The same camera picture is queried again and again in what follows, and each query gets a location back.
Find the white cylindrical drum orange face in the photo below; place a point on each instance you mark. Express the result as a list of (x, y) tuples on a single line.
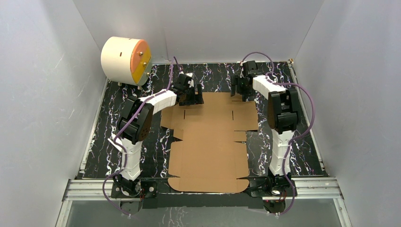
[(126, 60)]

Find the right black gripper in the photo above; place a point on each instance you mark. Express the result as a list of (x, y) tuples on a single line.
[(235, 81)]

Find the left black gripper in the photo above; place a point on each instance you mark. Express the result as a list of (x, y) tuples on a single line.
[(190, 97)]

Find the aluminium frame rail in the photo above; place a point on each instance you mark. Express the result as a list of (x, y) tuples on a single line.
[(307, 187)]

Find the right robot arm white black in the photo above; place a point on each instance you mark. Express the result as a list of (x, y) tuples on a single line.
[(282, 116)]

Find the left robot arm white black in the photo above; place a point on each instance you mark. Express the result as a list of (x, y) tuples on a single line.
[(135, 122)]

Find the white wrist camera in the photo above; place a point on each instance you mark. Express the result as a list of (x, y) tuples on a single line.
[(242, 73), (185, 80)]

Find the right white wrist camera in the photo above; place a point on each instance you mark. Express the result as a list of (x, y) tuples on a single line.
[(242, 73)]

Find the brown cardboard box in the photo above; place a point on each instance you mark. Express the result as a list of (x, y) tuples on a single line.
[(210, 151)]

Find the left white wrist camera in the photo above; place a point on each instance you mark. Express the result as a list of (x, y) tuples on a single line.
[(185, 80)]

